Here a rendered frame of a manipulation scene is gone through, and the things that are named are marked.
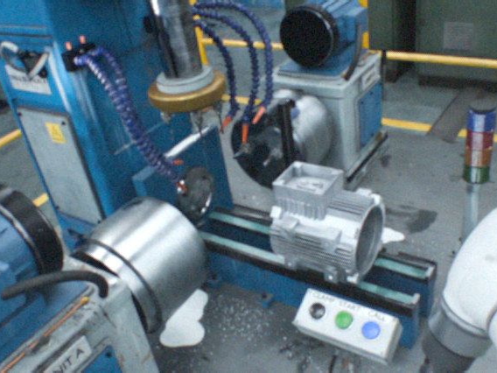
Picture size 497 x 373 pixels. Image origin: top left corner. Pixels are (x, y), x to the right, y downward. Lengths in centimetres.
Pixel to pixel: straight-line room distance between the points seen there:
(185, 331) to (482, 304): 81
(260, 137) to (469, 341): 88
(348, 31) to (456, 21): 260
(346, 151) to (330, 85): 21
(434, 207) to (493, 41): 266
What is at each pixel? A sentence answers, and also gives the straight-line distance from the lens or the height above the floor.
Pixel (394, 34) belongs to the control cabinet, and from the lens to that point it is 441.
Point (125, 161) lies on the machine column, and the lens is 139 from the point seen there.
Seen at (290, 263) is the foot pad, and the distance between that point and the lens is 121.
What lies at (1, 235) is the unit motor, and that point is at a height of 133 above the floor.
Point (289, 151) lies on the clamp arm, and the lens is 132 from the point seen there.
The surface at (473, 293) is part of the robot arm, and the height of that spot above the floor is 126.
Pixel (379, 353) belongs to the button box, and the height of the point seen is 105.
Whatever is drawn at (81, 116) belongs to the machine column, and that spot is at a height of 130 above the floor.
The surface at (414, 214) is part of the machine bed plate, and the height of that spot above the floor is 80.
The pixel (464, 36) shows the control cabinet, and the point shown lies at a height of 43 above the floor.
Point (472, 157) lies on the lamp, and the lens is 132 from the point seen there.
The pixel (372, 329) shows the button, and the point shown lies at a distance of 92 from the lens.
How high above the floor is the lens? 176
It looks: 32 degrees down
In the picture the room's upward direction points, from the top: 10 degrees counter-clockwise
